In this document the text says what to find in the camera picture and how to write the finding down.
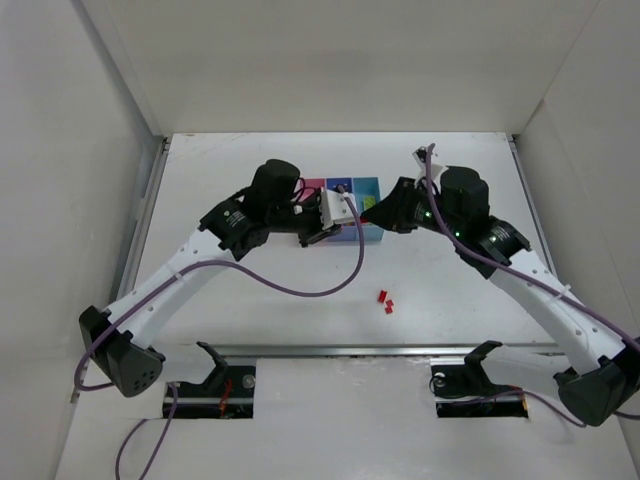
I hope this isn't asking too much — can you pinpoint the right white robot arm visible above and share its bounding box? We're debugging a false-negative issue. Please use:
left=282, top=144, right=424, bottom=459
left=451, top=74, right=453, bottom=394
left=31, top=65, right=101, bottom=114
left=361, top=167, right=639, bottom=426

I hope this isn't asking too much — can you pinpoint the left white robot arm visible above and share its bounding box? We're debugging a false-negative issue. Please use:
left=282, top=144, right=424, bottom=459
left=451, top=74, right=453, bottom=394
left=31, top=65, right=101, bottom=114
left=74, top=159, right=357, bottom=398

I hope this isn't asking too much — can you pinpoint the light blue container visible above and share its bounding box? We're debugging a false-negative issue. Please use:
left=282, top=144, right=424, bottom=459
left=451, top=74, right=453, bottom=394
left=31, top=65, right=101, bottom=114
left=352, top=177, right=384, bottom=243

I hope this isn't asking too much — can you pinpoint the dark blue container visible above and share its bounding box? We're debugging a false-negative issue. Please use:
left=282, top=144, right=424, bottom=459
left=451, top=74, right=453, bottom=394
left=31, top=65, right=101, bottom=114
left=326, top=177, right=357, bottom=243

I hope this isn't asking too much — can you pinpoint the pink container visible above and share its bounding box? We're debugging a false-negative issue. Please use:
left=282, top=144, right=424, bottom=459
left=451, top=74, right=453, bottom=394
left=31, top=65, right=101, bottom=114
left=303, top=178, right=326, bottom=194

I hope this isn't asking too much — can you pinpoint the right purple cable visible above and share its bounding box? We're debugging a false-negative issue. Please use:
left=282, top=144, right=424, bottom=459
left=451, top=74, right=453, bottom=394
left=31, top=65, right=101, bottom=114
left=417, top=143, right=640, bottom=426

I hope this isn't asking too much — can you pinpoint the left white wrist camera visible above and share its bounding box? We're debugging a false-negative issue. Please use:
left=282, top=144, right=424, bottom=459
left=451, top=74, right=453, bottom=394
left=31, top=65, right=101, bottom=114
left=320, top=188, right=357, bottom=230

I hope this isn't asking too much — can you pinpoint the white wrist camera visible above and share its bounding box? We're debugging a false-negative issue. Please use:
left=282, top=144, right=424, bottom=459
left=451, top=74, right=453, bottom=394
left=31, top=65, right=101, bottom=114
left=413, top=143, right=446, bottom=185
left=320, top=188, right=357, bottom=230

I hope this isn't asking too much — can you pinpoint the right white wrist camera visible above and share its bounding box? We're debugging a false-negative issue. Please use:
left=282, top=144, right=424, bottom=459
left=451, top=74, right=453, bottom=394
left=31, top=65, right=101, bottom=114
left=413, top=143, right=446, bottom=185

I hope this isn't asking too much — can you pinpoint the right aluminium rail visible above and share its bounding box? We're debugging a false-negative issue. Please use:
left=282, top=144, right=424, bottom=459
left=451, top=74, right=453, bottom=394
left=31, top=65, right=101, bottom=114
left=507, top=135, right=558, bottom=276

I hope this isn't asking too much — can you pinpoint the aluminium rail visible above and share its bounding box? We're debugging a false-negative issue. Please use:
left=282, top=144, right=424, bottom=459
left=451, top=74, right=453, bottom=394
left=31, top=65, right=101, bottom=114
left=107, top=136, right=173, bottom=305
left=507, top=135, right=558, bottom=276
left=102, top=342, right=566, bottom=359

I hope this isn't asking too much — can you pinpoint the front aluminium rail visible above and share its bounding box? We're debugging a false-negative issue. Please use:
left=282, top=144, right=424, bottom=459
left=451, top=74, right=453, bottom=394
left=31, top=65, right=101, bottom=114
left=102, top=342, right=566, bottom=359

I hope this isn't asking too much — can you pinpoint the left aluminium rail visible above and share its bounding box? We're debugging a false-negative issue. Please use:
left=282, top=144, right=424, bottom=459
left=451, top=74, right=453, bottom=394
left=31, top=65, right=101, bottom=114
left=107, top=136, right=173, bottom=305

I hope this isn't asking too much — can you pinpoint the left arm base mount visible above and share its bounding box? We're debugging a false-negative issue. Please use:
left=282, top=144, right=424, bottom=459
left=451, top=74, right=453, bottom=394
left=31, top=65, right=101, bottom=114
left=160, top=342, right=257, bottom=420

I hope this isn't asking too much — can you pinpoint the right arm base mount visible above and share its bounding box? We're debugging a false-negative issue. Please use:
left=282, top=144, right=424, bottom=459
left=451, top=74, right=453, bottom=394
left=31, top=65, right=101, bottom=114
left=428, top=341, right=529, bottom=419

